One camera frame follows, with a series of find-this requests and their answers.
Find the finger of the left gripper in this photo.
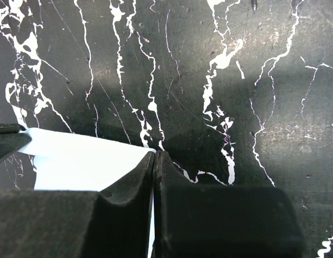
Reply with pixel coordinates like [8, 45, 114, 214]
[0, 124, 32, 163]

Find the light blue cleaning cloth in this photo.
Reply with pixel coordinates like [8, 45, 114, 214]
[20, 128, 155, 257]

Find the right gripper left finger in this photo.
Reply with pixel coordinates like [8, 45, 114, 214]
[0, 152, 155, 257]

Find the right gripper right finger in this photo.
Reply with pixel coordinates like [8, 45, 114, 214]
[153, 152, 303, 257]

